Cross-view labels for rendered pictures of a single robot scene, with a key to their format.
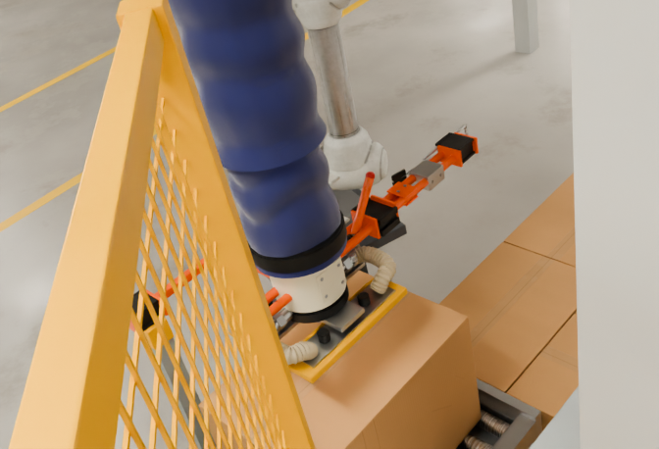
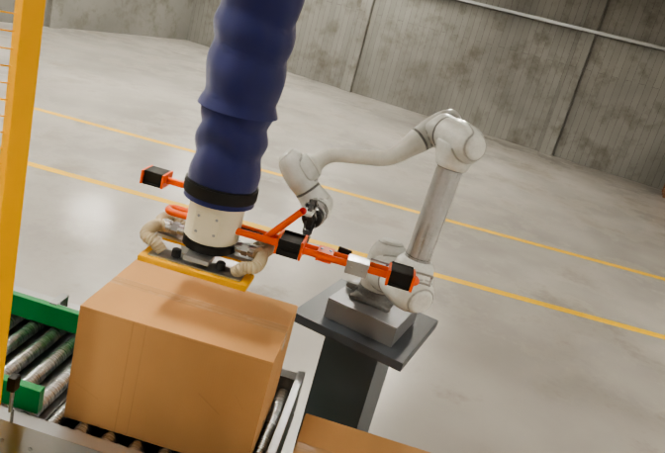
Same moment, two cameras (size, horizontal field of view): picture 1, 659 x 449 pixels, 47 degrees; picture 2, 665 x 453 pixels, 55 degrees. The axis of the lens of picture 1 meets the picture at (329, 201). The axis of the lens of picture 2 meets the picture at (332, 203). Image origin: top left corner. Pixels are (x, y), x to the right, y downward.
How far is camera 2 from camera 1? 1.49 m
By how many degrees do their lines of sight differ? 42
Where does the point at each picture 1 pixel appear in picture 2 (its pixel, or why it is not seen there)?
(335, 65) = (433, 199)
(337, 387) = (171, 308)
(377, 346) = (219, 321)
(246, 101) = (213, 53)
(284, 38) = (247, 31)
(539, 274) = not seen: outside the picture
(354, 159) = not seen: hidden behind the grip
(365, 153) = not seen: hidden behind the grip
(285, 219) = (199, 150)
